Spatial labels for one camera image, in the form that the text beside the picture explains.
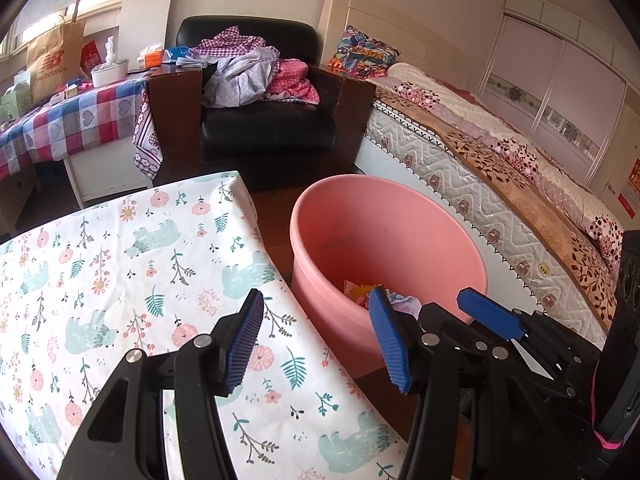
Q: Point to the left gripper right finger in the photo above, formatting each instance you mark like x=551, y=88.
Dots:
x=430, y=356

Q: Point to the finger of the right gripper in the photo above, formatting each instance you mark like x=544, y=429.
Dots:
x=487, y=312

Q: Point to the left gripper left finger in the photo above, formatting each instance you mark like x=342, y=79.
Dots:
x=122, y=435

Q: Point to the yellow foam net with sticker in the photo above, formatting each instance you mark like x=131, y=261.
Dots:
x=359, y=294

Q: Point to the pink plastic trash bin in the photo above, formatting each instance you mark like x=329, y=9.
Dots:
x=373, y=231

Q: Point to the bed with floral blanket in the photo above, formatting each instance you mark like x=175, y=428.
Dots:
x=560, y=239

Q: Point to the floral bear tablecloth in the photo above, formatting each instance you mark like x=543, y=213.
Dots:
x=151, y=271

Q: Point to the white wardrobe sliding doors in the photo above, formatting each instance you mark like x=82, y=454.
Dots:
x=571, y=87

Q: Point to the black leather armchair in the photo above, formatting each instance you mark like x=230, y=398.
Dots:
x=276, y=144

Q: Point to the colourful comic pillow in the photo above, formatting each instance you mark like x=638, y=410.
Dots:
x=361, y=56

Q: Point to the plaid checkered tablecloth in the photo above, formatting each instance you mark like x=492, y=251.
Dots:
x=91, y=119

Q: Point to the dark wooden cabinet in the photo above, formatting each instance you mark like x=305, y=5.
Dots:
x=175, y=101

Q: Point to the green paper gift box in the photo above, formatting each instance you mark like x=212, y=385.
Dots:
x=16, y=101

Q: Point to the pile of clothes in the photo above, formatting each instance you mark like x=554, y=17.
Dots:
x=247, y=70

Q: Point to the white round container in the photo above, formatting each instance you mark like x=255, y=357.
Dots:
x=108, y=73

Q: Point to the orange tissue box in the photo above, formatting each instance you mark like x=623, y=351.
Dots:
x=150, y=56

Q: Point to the brown New Balance paper bag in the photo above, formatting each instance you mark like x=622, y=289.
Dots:
x=53, y=59

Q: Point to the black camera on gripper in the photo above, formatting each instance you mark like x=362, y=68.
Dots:
x=615, y=393

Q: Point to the red wall calendar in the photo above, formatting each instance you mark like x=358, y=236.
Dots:
x=629, y=195

